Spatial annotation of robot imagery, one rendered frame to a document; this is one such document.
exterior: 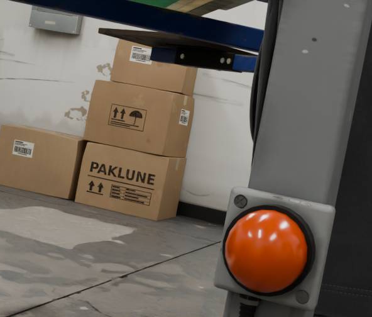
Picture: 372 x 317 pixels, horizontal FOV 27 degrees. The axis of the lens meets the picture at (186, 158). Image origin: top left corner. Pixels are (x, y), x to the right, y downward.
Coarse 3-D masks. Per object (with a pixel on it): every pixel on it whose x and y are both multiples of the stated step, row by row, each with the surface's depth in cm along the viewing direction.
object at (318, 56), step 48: (288, 0) 38; (336, 0) 37; (288, 48) 38; (336, 48) 37; (288, 96) 38; (336, 96) 37; (288, 144) 38; (336, 144) 37; (240, 192) 38; (288, 192) 38; (336, 192) 40; (240, 288) 38
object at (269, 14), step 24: (264, 48) 68; (264, 72) 68; (264, 96) 68; (360, 96) 66; (360, 120) 66; (360, 144) 66; (360, 168) 66; (360, 192) 66; (336, 216) 67; (360, 216) 66; (336, 240) 67; (360, 240) 66; (336, 264) 67; (360, 264) 66; (336, 288) 67; (360, 288) 66; (336, 312) 67; (360, 312) 66
